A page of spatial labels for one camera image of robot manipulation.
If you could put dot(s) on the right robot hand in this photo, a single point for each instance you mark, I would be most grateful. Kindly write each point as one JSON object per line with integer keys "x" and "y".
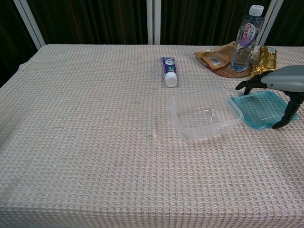
{"x": 287, "y": 78}

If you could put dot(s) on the blue plastic lid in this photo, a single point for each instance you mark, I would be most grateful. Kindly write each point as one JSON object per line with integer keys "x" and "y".
{"x": 259, "y": 109}

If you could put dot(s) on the gold foil packet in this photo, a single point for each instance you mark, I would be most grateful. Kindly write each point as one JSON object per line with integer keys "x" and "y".
{"x": 266, "y": 59}

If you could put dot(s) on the clear water bottle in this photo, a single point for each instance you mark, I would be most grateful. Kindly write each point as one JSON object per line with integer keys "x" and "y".
{"x": 248, "y": 35}

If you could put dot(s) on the round woven coaster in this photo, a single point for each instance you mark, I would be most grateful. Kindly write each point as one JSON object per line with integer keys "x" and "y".
{"x": 225, "y": 72}

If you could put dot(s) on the brown snack pouch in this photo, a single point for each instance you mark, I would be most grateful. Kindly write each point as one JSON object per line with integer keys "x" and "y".
{"x": 213, "y": 58}

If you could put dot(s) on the clear plastic container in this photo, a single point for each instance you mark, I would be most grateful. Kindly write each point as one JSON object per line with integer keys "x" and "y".
{"x": 202, "y": 114}

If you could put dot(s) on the purple toothpaste tube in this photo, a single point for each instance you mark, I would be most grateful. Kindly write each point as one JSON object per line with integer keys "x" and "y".
{"x": 169, "y": 69}

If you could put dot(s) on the pink waffle tablecloth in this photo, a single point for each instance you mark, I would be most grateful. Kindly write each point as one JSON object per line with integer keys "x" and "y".
{"x": 95, "y": 142}

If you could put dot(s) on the white frame post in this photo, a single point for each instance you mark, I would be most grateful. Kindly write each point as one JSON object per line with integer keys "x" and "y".
{"x": 153, "y": 21}
{"x": 269, "y": 23}
{"x": 29, "y": 23}

